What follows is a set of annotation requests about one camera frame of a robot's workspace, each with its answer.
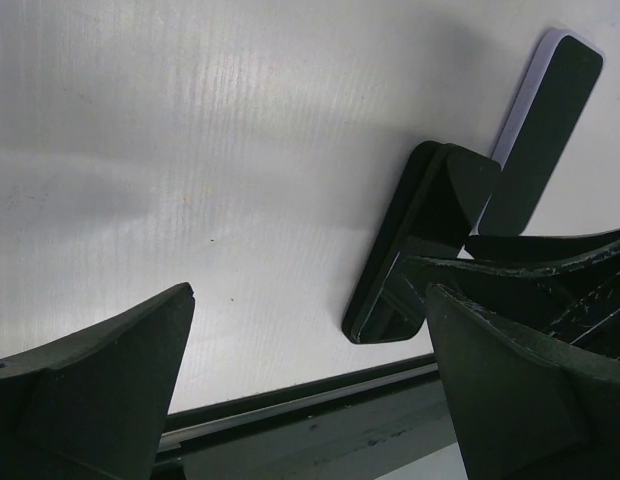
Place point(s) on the black phone teal edge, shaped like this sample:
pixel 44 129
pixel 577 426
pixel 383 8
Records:
pixel 569 81

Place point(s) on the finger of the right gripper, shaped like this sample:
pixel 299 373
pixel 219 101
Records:
pixel 567 288

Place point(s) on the black phone case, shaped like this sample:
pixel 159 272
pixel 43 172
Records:
pixel 387 243

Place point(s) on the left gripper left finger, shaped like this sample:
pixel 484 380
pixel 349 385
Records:
pixel 93 404

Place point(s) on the lavender phone case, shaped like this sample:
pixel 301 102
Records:
pixel 526 93

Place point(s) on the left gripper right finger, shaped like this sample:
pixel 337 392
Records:
pixel 523 405

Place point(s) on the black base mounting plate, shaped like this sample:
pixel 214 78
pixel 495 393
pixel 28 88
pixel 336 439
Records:
pixel 359 425

